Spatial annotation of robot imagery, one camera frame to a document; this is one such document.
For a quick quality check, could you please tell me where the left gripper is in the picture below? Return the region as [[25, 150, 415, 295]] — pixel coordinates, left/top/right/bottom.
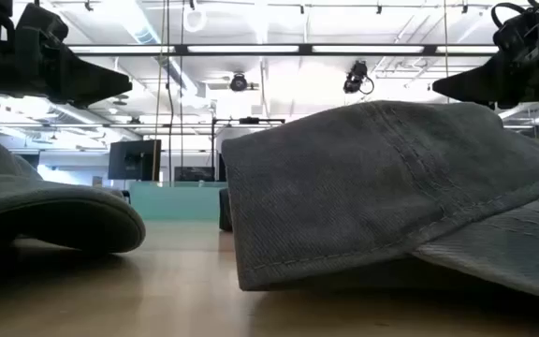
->
[[0, 27, 134, 109]]

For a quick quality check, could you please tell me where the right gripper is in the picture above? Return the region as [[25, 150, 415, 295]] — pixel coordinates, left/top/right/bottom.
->
[[431, 22, 539, 109]]

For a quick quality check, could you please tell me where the teal plastic bin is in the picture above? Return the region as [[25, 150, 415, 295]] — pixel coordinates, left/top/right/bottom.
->
[[128, 181, 227, 222]]

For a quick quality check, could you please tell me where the distant black rig frame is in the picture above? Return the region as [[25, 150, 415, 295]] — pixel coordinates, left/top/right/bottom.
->
[[211, 116, 285, 183]]

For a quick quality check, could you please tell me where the round black ceiling camera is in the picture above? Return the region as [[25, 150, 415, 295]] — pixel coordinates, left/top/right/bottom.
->
[[229, 72, 250, 93]]

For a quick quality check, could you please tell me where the hanging black cable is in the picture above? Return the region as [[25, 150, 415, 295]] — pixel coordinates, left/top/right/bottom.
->
[[164, 0, 175, 183]]

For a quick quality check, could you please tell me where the small dark screen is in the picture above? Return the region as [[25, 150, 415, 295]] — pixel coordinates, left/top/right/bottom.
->
[[174, 166, 215, 183]]

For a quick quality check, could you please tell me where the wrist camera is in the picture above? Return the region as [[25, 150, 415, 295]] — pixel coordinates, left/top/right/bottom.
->
[[16, 2, 70, 43], [490, 0, 539, 52]]

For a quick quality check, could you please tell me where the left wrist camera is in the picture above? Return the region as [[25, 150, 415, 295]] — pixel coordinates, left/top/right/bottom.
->
[[16, 2, 70, 43]]

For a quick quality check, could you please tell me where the black computer monitor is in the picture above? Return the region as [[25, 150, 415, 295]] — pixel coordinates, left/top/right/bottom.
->
[[108, 139, 162, 182]]

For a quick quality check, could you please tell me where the dark green cap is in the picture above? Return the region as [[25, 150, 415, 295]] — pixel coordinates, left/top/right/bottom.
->
[[0, 133, 147, 255]]

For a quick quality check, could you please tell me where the black overhead frame bar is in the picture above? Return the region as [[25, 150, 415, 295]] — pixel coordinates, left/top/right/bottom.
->
[[66, 43, 500, 57]]

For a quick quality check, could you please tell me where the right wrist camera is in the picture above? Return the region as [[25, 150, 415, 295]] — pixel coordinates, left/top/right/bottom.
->
[[490, 0, 539, 52]]

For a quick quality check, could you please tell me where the large grey denim cap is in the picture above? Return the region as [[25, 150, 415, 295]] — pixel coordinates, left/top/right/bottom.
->
[[221, 99, 539, 306]]

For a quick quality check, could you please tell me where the black ceiling camera with cable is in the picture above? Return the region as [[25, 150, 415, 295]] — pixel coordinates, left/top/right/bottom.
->
[[342, 59, 375, 95]]

